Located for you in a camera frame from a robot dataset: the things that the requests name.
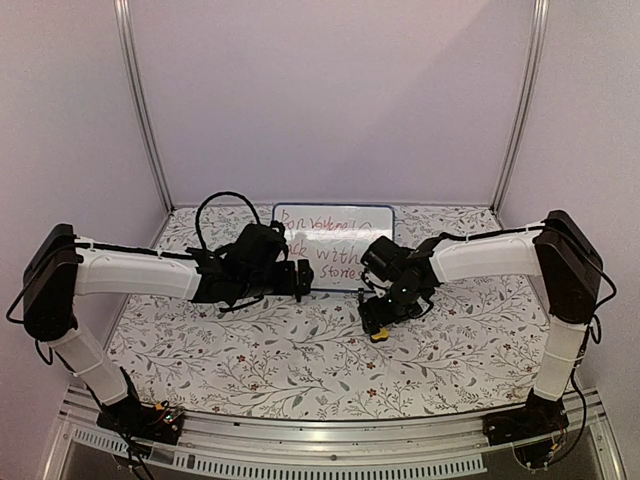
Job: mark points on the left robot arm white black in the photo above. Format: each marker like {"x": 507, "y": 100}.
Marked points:
{"x": 66, "y": 266}

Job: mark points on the left aluminium frame post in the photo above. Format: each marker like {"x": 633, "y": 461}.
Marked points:
{"x": 141, "y": 110}

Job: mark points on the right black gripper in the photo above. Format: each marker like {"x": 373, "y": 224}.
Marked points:
{"x": 371, "y": 324}

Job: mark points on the yellow black eraser sponge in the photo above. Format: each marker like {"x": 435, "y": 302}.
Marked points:
{"x": 380, "y": 336}

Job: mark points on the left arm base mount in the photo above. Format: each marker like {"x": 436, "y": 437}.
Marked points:
{"x": 160, "y": 423}

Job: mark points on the right aluminium frame post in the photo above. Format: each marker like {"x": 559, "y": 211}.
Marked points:
{"x": 531, "y": 70}

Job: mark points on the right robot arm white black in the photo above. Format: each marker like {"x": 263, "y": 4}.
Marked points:
{"x": 554, "y": 250}

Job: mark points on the small blue-framed whiteboard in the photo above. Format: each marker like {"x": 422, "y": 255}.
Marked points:
{"x": 333, "y": 238}

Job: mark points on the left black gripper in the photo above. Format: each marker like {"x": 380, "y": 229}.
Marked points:
{"x": 305, "y": 279}

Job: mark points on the front aluminium rail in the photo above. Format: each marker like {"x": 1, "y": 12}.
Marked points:
{"x": 213, "y": 446}

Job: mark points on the floral patterned table mat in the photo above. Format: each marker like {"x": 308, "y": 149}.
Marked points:
{"x": 479, "y": 348}

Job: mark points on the aluminium frame post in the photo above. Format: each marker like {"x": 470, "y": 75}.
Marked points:
{"x": 531, "y": 70}
{"x": 141, "y": 110}

